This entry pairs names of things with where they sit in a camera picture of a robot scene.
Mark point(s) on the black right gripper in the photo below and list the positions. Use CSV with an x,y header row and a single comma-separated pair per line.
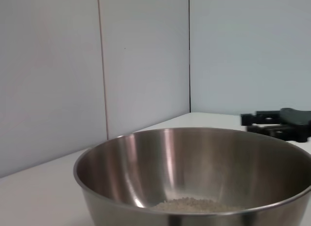
x,y
298,116

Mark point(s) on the stainless steel mixing bowl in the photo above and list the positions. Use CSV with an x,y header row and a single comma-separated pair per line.
x,y
170,167

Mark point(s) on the white rice grains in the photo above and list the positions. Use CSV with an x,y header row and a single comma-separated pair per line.
x,y
192,204

